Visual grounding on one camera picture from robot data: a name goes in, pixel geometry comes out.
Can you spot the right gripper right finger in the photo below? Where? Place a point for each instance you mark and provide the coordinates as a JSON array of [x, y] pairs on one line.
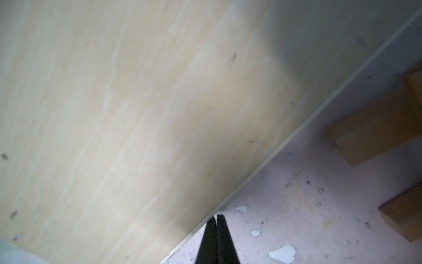
[[226, 252]]

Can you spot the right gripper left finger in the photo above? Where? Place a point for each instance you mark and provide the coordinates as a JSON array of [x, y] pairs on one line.
[[207, 253]]

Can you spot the wooden canvas board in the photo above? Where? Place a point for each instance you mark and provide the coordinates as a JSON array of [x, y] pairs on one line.
[[125, 124]]

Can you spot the wooden easel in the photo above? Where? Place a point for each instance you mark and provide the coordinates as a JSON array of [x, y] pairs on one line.
[[378, 127]]

